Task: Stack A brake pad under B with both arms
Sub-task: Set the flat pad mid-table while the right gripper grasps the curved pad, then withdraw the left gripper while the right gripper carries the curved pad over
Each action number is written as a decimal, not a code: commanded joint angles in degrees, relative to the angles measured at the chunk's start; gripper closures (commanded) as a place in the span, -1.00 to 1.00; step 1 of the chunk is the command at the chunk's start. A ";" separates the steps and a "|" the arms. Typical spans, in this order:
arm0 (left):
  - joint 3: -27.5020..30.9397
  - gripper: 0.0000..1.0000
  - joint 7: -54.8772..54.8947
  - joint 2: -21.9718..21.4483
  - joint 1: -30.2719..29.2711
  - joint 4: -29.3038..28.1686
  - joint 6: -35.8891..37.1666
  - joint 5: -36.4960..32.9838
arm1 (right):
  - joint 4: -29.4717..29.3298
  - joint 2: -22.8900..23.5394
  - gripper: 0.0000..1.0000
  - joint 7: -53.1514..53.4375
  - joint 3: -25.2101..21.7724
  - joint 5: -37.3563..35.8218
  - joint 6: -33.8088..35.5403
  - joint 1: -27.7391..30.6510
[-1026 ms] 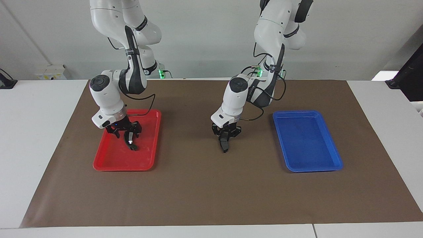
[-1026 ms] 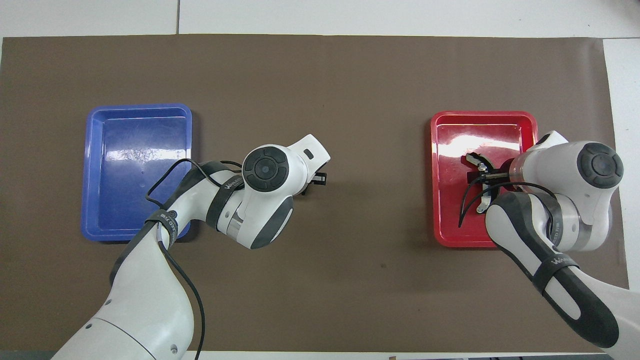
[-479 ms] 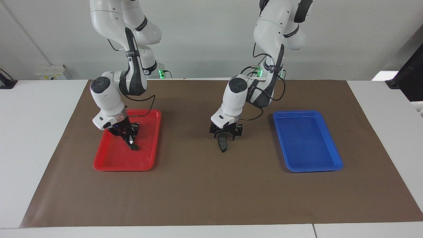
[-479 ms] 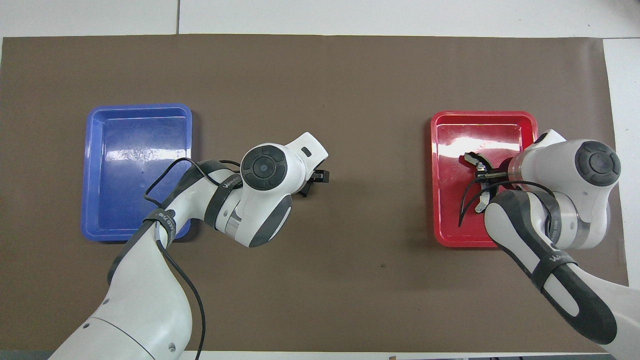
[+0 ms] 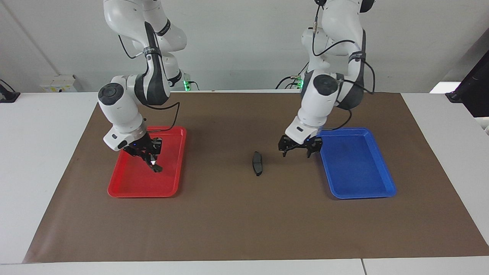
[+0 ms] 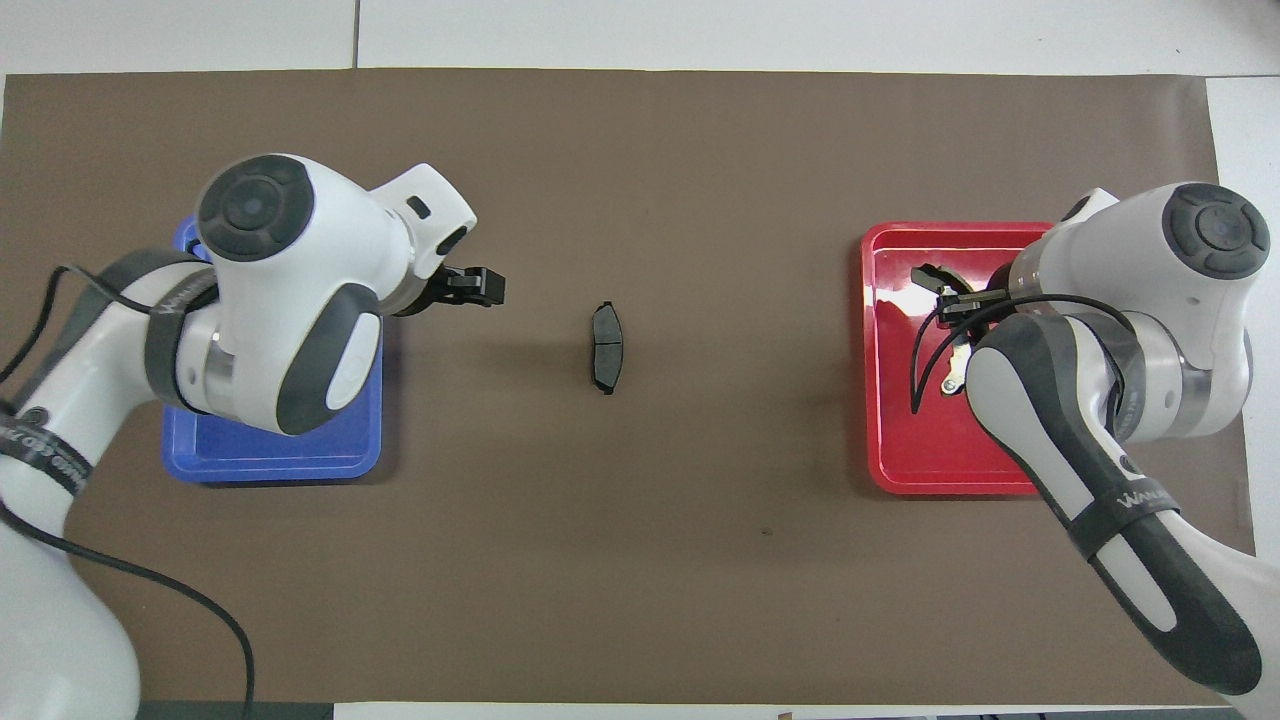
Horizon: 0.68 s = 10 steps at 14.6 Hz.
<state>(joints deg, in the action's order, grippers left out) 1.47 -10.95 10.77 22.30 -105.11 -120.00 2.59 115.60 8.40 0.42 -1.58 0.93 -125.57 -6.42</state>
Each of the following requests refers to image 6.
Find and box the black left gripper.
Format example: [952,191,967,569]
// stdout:
[430,265,507,307]

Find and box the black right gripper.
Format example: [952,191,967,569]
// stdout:
[937,283,1013,324]

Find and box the dark brake pad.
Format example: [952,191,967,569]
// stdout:
[587,301,624,396]

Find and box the red plastic tray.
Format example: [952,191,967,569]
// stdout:
[861,221,1079,497]

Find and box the blue plastic tray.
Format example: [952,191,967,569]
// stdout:
[162,215,386,485]

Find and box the brown table mat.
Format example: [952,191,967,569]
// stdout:
[0,68,1256,705]

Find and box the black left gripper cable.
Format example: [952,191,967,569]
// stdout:
[0,263,257,720]

